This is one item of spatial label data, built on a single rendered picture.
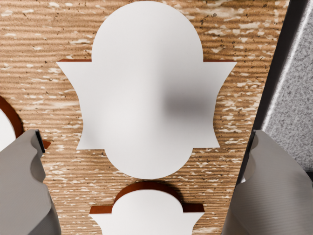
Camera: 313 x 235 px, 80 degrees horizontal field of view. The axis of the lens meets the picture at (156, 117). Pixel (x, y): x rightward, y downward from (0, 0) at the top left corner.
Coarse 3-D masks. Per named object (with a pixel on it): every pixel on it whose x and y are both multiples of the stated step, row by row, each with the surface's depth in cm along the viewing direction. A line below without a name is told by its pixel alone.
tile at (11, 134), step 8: (0, 96) 15; (0, 104) 14; (8, 104) 15; (0, 112) 14; (8, 112) 15; (0, 120) 15; (8, 120) 15; (16, 120) 15; (0, 128) 15; (8, 128) 15; (16, 128) 15; (0, 136) 15; (8, 136) 15; (16, 136) 16; (0, 144) 16; (8, 144) 16; (48, 144) 17
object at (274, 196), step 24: (264, 144) 10; (264, 168) 8; (288, 168) 8; (240, 192) 7; (264, 192) 7; (288, 192) 7; (312, 192) 7; (240, 216) 6; (264, 216) 6; (288, 216) 6; (312, 216) 6
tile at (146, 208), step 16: (128, 192) 19; (144, 192) 19; (160, 192) 19; (176, 192) 20; (96, 208) 21; (112, 208) 20; (128, 208) 20; (144, 208) 20; (160, 208) 20; (176, 208) 20; (192, 208) 21; (112, 224) 21; (128, 224) 21; (144, 224) 21; (160, 224) 21; (176, 224) 21; (192, 224) 21
